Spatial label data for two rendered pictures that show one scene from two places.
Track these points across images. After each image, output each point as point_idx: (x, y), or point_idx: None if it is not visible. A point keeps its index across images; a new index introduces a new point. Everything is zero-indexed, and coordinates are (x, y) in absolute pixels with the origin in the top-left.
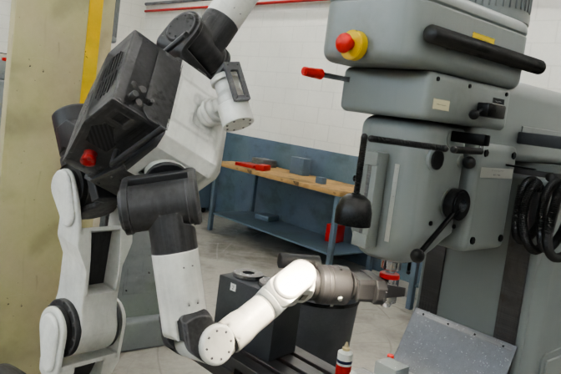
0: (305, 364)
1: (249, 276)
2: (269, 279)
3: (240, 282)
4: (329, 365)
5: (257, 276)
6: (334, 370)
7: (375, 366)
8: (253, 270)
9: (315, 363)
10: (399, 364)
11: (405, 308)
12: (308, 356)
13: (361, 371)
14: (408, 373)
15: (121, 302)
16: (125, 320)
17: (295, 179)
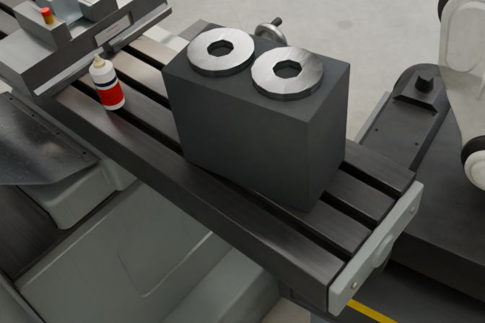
0: (165, 130)
1: (278, 48)
2: (234, 55)
3: (291, 46)
4: (125, 142)
5: (261, 56)
6: (120, 130)
7: None
8: (280, 84)
9: (148, 138)
10: None
11: None
12: (160, 154)
13: None
14: (31, 13)
15: None
16: (443, 9)
17: None
